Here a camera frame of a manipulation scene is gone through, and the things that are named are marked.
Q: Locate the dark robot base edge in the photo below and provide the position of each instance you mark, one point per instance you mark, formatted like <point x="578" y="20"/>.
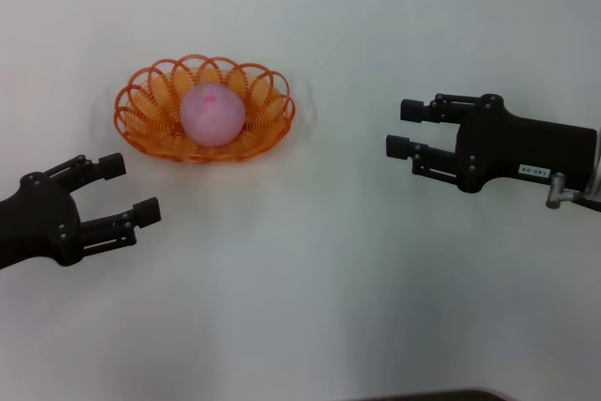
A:
<point x="441" y="395"/>

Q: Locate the pink peach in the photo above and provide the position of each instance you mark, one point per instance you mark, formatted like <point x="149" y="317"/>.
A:
<point x="211" y="114"/>

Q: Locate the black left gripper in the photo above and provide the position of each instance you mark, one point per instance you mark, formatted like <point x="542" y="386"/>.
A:
<point x="37" y="222"/>

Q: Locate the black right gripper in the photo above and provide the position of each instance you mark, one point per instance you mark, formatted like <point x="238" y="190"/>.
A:
<point x="516" y="147"/>

